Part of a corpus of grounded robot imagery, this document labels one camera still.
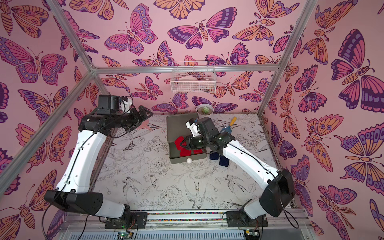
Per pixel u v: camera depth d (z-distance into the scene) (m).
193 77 0.94
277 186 0.39
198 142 0.64
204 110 1.08
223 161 0.94
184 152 0.80
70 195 0.39
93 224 0.73
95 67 0.92
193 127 0.69
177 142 0.76
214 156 0.92
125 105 0.66
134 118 0.62
